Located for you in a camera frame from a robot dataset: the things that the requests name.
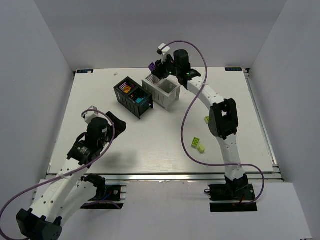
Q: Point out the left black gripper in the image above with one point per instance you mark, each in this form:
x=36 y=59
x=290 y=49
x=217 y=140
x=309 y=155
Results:
x=114 y=125

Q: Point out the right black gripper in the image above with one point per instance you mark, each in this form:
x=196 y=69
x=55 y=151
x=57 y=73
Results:
x=160 y=69

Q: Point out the purple long lego brick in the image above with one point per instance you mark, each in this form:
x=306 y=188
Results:
x=152 y=67

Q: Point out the small orange lego brick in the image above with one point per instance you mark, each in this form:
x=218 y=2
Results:
x=129 y=89

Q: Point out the pale green lego brick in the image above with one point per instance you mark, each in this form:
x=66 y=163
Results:
x=201 y=149

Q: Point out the long orange lego brick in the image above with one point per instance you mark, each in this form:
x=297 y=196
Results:
x=125 y=89

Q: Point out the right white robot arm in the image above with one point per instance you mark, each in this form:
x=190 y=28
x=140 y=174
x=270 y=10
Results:
x=223 y=116

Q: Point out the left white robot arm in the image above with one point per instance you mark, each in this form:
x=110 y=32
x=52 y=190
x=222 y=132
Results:
x=45 y=218

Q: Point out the white slotted container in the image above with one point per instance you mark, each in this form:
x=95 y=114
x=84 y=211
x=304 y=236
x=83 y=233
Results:
x=164 y=91

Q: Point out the black slotted container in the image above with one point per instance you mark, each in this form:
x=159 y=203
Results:
x=128 y=100

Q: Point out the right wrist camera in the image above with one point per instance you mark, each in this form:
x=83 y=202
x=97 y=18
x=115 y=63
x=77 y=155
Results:
x=163 y=51

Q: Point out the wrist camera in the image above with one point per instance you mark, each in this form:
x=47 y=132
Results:
x=91 y=114
x=163 y=51

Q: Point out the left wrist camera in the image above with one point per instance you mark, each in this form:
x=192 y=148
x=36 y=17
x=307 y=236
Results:
x=91 y=114

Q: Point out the aluminium rail front edge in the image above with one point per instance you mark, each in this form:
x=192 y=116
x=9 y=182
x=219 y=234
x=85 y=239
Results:
x=162 y=177

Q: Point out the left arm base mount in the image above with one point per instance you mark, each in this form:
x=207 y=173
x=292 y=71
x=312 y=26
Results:
x=107 y=196

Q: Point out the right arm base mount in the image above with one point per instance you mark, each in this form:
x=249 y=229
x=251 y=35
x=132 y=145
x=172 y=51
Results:
x=222 y=200

